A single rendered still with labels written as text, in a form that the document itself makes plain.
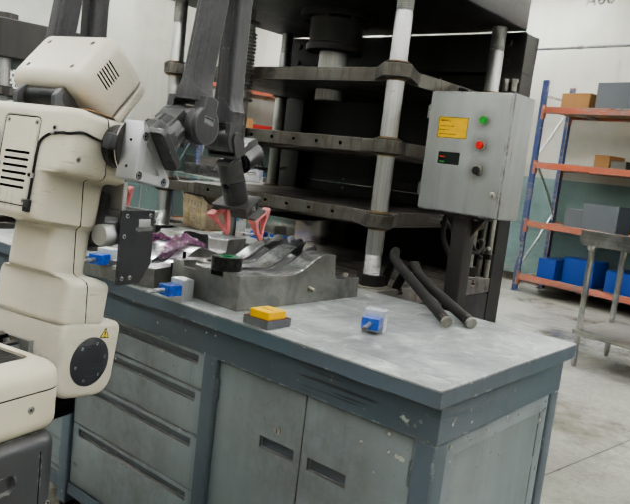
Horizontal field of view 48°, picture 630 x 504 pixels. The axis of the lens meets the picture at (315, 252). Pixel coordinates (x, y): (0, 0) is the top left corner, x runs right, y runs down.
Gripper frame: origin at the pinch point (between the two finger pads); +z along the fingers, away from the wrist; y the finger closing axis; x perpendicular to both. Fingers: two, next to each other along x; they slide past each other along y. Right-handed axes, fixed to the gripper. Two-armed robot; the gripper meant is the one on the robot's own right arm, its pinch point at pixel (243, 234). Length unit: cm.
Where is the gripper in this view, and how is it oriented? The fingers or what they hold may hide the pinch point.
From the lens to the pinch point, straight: 169.9
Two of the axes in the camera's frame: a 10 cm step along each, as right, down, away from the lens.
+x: -4.8, 5.0, -7.2
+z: 1.2, 8.5, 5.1
